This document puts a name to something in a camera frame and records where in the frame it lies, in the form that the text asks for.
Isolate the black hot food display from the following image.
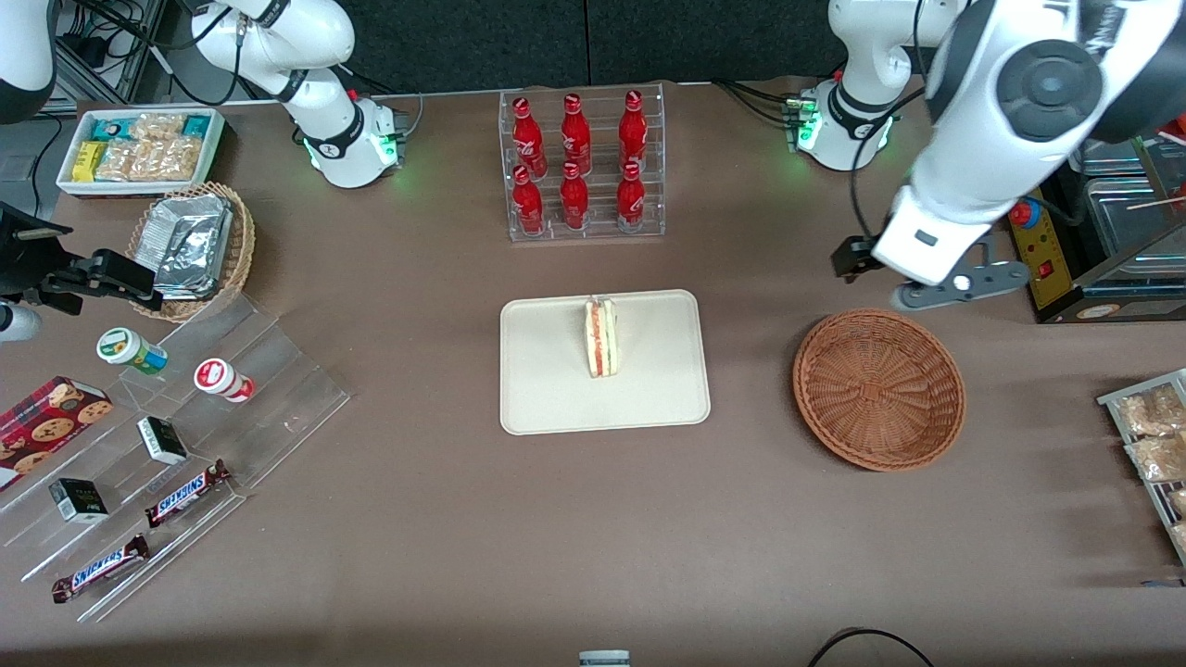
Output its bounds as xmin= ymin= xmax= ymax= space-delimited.
xmin=1005 ymin=111 xmax=1186 ymax=325

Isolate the yellow snack packet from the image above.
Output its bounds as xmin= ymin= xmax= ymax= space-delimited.
xmin=71 ymin=140 xmax=108 ymax=184

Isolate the triangle sandwich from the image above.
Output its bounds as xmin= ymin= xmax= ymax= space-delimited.
xmin=582 ymin=294 xmax=620 ymax=380

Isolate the black table cable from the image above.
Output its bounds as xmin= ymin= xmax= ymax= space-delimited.
xmin=805 ymin=627 xmax=938 ymax=667

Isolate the tan wicker basket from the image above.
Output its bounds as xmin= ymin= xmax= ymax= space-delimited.
xmin=125 ymin=182 xmax=257 ymax=324

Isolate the black arm base cable bundle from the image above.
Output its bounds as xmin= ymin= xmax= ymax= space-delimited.
xmin=712 ymin=78 xmax=801 ymax=128

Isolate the aluminium frame shelf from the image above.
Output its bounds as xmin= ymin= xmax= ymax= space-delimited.
xmin=54 ymin=0 xmax=172 ymax=105

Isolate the silver foil pack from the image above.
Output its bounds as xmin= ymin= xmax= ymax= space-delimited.
xmin=147 ymin=194 xmax=233 ymax=301

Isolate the black backdrop panel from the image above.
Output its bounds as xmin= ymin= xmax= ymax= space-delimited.
xmin=338 ymin=0 xmax=835 ymax=94

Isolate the small black white box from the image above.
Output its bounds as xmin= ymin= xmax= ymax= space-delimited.
xmin=48 ymin=477 xmax=110 ymax=525
xmin=136 ymin=416 xmax=190 ymax=467

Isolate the white rectangular snack bin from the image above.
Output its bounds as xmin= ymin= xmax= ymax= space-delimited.
xmin=56 ymin=107 xmax=227 ymax=199

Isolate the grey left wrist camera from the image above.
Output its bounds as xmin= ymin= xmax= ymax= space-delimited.
xmin=891 ymin=258 xmax=1032 ymax=311

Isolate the clear acrylic stepped stand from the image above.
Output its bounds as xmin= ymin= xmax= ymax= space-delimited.
xmin=0 ymin=294 xmax=352 ymax=624

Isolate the tray of bagged snacks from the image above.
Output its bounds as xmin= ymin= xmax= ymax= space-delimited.
xmin=1097 ymin=368 xmax=1186 ymax=567

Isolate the clear acrylic bottle rack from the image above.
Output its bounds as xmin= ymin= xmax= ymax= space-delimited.
xmin=498 ymin=82 xmax=667 ymax=245

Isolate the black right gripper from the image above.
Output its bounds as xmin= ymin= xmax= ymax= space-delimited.
xmin=0 ymin=202 xmax=164 ymax=316

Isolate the clear cracker packet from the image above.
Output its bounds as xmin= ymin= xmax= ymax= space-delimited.
xmin=130 ymin=112 xmax=187 ymax=143
xmin=95 ymin=137 xmax=202 ymax=183

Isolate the green cap small bottle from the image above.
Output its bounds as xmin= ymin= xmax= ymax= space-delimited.
xmin=96 ymin=327 xmax=170 ymax=376

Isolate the red cola bottle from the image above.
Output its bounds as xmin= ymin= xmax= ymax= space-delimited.
xmin=615 ymin=162 xmax=647 ymax=233
xmin=511 ymin=96 xmax=549 ymax=179
xmin=560 ymin=94 xmax=593 ymax=177
xmin=511 ymin=165 xmax=547 ymax=236
xmin=618 ymin=90 xmax=650 ymax=173
xmin=559 ymin=162 xmax=591 ymax=232

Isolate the cream plastic serving tray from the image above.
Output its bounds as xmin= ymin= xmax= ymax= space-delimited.
xmin=499 ymin=289 xmax=713 ymax=436

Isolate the red cookie box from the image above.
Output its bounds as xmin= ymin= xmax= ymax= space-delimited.
xmin=0 ymin=375 xmax=115 ymax=493

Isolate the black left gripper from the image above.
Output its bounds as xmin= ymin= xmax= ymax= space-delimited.
xmin=830 ymin=235 xmax=883 ymax=281

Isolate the steel food pan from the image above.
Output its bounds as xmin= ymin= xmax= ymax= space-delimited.
xmin=1082 ymin=174 xmax=1186 ymax=262
xmin=1075 ymin=137 xmax=1161 ymax=178

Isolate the red cap small bottle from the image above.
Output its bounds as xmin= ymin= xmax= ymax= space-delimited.
xmin=193 ymin=358 xmax=257 ymax=405

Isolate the Snickers chocolate bar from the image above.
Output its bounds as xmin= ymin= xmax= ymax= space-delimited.
xmin=144 ymin=459 xmax=233 ymax=530
xmin=51 ymin=533 xmax=152 ymax=605

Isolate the brown round wicker basket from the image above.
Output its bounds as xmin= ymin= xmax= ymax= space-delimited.
xmin=792 ymin=308 xmax=967 ymax=473

